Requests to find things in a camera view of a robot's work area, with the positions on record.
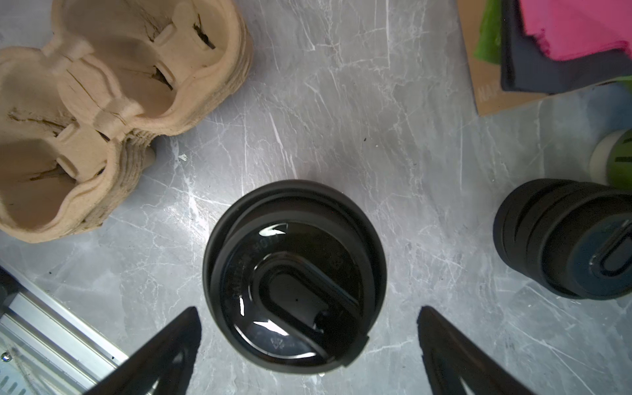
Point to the stack of paper cups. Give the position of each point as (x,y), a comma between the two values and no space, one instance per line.
(610,163)

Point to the green napkin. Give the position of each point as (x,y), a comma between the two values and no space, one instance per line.
(489,46)

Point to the pink napkin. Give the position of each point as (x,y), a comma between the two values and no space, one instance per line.
(572,29)

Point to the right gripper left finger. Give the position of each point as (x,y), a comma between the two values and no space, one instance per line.
(164,365)

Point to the aluminium front rail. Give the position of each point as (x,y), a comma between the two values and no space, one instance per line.
(46,349)

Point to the brown cardboard napkin holder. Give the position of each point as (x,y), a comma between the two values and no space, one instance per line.
(489,97)

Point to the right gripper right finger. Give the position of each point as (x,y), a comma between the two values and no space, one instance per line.
(454,363)

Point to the stack of black lids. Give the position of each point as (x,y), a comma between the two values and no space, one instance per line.
(573,238)

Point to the dark grey napkin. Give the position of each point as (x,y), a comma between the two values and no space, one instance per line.
(524,68)

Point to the beige pulp cup carrier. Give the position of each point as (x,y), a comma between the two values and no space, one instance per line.
(79,115)

